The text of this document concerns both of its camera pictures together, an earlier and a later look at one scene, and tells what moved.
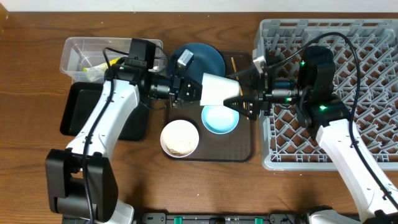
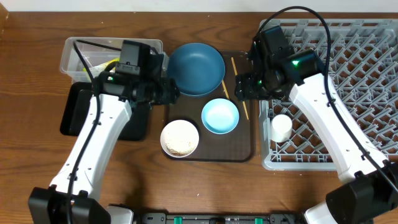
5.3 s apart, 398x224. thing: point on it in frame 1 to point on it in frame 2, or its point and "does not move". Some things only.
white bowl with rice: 180,139 does not move
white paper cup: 215,89 to 281,128
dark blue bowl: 206,60 does not move
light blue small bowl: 219,119 does not move
